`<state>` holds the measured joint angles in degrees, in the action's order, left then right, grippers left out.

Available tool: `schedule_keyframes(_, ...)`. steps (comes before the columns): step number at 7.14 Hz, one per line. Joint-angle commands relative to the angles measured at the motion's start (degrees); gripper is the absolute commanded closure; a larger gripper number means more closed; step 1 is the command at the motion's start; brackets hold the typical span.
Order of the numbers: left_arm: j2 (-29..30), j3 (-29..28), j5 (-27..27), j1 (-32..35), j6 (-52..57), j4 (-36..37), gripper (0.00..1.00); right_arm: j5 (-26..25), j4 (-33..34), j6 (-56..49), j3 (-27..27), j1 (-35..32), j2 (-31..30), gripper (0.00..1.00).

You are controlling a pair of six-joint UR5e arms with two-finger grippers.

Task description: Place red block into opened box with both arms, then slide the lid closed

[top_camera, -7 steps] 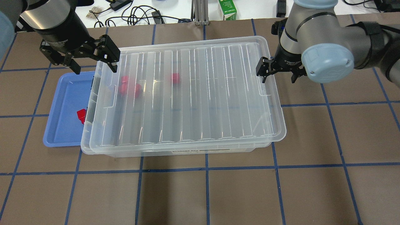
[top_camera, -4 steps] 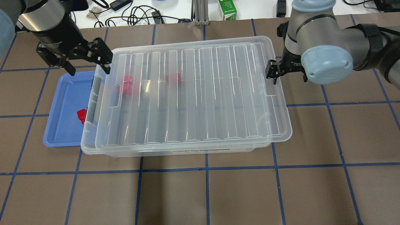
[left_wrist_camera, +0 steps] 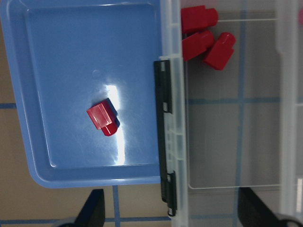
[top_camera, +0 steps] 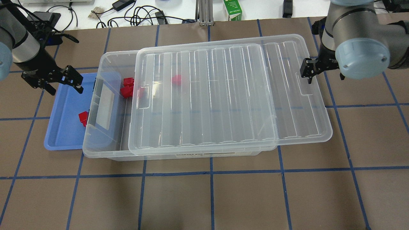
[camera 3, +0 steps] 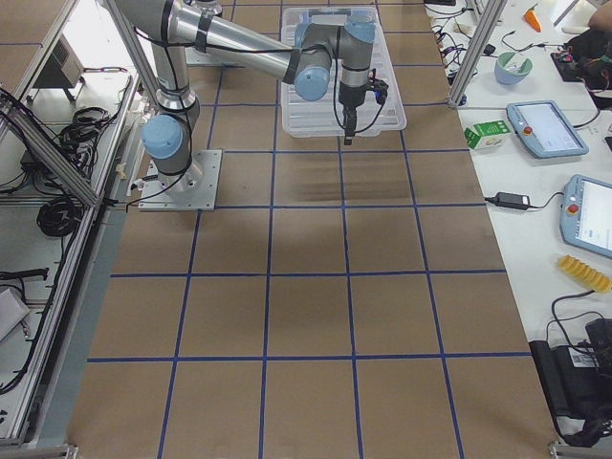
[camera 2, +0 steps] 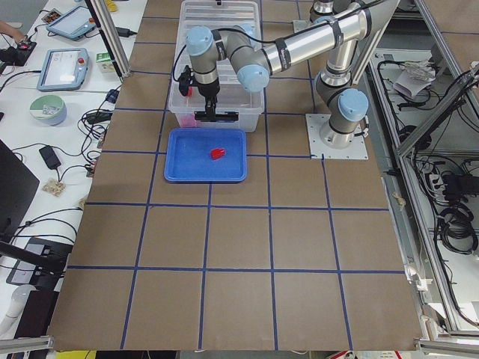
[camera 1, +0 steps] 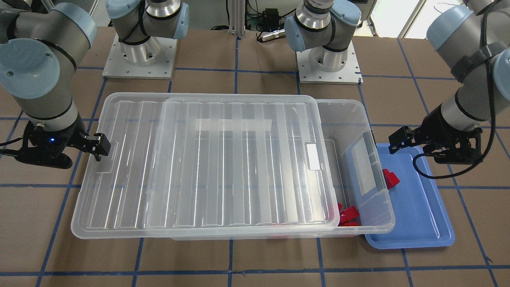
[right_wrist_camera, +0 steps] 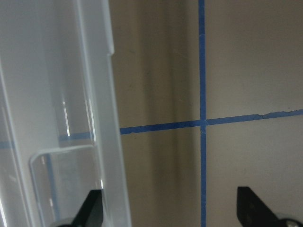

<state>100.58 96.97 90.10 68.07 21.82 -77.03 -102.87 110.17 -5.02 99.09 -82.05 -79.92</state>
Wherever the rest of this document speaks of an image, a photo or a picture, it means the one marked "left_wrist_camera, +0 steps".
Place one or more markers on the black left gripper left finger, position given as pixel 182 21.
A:
pixel 92 213

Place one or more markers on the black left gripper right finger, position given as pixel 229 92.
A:
pixel 253 212

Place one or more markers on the red block from tray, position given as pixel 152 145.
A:
pixel 104 117

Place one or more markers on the clear plastic storage box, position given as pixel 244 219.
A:
pixel 241 126

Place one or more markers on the blue plastic tray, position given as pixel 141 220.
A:
pixel 64 57

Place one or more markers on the red block under lid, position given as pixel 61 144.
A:
pixel 300 16

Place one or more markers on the black box latch handle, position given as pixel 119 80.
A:
pixel 163 97

